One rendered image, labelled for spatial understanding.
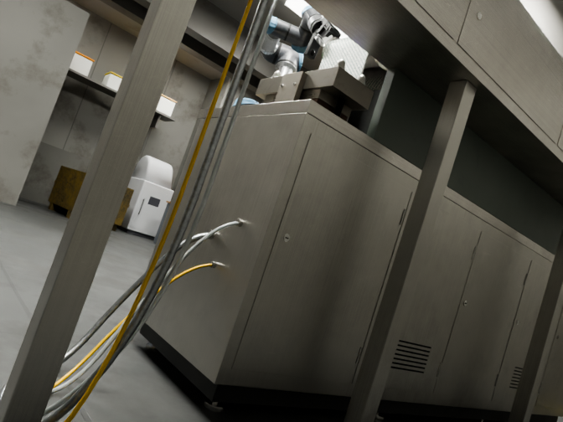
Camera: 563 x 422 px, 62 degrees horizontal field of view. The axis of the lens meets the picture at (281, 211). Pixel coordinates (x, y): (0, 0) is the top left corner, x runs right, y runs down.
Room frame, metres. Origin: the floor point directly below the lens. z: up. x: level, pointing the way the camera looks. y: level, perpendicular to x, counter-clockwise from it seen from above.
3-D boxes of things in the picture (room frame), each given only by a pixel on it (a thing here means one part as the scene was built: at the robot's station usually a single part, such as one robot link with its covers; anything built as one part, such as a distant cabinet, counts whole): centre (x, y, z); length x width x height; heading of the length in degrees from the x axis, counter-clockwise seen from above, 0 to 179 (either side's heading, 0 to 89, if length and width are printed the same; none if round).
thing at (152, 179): (7.54, 2.15, 0.63); 0.73 x 0.58 x 1.26; 37
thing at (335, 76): (1.49, 0.03, 1.00); 0.40 x 0.16 x 0.06; 37
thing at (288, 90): (1.42, 0.10, 0.97); 0.10 x 0.03 x 0.11; 37
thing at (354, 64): (1.59, -0.04, 1.11); 0.23 x 0.01 x 0.18; 37
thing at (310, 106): (2.26, -0.78, 0.88); 2.52 x 0.66 x 0.04; 127
